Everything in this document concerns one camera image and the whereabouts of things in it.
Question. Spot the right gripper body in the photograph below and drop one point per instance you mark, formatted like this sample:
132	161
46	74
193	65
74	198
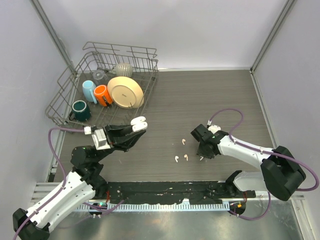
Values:
201	145

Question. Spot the beige plate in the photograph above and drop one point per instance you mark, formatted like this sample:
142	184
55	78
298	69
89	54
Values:
126	92

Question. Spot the clear glass cup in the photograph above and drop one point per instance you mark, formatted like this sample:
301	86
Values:
98	74

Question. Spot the light blue mug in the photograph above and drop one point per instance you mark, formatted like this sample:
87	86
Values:
88	88

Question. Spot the white earbud charging case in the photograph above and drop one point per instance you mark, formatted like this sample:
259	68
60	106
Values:
139	124

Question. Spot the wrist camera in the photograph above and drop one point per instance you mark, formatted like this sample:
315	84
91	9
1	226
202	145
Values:
99	137
212	127

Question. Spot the striped ceramic cup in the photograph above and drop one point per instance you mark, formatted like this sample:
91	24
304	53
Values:
122	70

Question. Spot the grey wire dish rack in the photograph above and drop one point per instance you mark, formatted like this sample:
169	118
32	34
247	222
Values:
102	56

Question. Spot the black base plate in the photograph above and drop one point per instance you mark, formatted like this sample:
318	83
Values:
171	192

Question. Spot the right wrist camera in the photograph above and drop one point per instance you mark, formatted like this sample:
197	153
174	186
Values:
212	127

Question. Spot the slotted cable duct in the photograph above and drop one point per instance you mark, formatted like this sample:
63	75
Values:
182	207

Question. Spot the orange mug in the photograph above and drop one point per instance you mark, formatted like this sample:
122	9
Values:
102	95

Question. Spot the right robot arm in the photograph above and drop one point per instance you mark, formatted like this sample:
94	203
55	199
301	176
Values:
276	173

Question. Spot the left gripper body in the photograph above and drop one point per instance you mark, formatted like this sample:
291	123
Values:
110	140

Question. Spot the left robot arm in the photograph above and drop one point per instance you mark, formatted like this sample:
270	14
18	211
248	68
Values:
82	183

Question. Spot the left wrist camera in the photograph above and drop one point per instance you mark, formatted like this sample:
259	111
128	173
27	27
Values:
99	137

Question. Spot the dark green mug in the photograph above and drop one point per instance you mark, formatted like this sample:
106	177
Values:
80	111

